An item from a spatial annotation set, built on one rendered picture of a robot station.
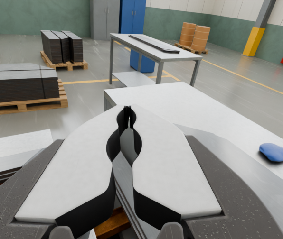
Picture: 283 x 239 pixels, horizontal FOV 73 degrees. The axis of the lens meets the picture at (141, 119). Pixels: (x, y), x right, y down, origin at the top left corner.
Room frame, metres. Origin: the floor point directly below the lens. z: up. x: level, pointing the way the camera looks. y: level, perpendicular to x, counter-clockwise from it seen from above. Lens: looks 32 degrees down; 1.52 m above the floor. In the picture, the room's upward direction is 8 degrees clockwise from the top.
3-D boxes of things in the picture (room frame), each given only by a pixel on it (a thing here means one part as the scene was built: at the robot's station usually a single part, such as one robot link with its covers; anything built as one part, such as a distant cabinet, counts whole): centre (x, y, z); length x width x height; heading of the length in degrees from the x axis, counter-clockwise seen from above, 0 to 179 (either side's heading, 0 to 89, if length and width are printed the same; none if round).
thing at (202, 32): (8.34, -1.61, 0.47); 1.32 x 0.80 x 0.95; 31
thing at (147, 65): (4.93, 0.18, 0.29); 0.61 x 0.43 x 0.57; 30
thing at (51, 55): (4.59, 2.09, 0.32); 1.20 x 0.80 x 0.65; 37
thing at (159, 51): (3.21, 0.02, 0.49); 1.60 x 0.70 x 0.99; 35
